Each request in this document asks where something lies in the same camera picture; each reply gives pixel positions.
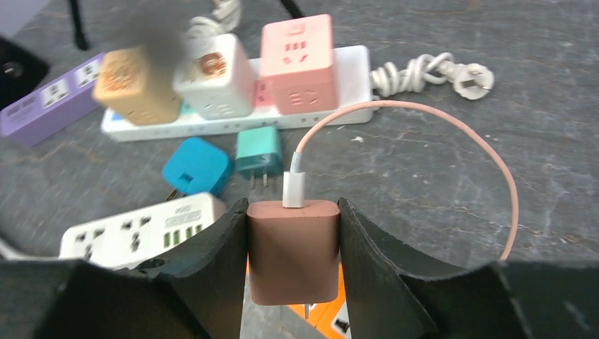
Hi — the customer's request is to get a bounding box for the thin pink charger cable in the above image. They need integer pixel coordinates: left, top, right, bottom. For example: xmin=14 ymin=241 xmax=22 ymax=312
xmin=283 ymin=99 xmax=521 ymax=262

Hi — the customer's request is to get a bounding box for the white cube socket adapter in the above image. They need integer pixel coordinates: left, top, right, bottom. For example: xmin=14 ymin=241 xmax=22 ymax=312
xmin=172 ymin=33 xmax=257 ymax=120

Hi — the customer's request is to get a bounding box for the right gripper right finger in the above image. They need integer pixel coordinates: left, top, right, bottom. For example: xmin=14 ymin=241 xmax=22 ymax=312
xmin=338 ymin=198 xmax=598 ymax=338

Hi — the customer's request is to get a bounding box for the teal charger cube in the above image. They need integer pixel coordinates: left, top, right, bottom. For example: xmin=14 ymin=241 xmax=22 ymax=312
xmin=235 ymin=126 xmax=283 ymax=187

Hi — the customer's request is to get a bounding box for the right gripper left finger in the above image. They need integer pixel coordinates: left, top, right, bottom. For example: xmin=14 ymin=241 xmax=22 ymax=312
xmin=1 ymin=198 xmax=249 ymax=338

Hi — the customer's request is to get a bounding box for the small pink charger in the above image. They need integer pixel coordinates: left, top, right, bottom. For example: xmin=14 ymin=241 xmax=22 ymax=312
xmin=247 ymin=200 xmax=340 ymax=306

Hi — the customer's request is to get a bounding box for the white power strip with USB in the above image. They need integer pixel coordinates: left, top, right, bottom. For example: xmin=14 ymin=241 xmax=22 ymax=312
xmin=59 ymin=193 xmax=227 ymax=269

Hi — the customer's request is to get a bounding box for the beige cube socket adapter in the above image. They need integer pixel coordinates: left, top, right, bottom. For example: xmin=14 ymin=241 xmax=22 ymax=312
xmin=93 ymin=47 xmax=182 ymax=126

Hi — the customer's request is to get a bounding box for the black perforated music stand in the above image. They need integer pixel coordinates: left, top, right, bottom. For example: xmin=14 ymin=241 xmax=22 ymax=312
xmin=67 ymin=0 xmax=305 ymax=51

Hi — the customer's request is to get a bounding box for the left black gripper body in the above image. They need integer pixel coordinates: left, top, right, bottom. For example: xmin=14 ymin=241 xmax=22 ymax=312
xmin=0 ymin=36 xmax=50 ymax=109

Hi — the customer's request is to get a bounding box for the white twisted cord with plug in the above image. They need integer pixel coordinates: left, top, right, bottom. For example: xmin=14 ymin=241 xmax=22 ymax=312
xmin=369 ymin=51 xmax=496 ymax=101

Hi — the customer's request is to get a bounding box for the purple power strip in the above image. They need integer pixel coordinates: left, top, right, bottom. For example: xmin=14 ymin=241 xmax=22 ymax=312
xmin=1 ymin=53 xmax=104 ymax=147

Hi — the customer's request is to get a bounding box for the white multicolour power strip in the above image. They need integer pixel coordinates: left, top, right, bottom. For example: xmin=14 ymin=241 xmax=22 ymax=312
xmin=100 ymin=45 xmax=372 ymax=142

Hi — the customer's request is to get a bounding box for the blue plug adapter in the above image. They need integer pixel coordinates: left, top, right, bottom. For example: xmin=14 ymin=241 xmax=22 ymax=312
xmin=162 ymin=137 xmax=234 ymax=196

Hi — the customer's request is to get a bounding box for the orange power strip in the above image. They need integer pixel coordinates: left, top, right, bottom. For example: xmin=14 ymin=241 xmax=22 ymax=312
xmin=239 ymin=270 xmax=351 ymax=338

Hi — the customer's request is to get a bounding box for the pink cube socket adapter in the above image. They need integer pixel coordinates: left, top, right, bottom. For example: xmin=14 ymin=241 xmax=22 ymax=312
xmin=259 ymin=14 xmax=339 ymax=115

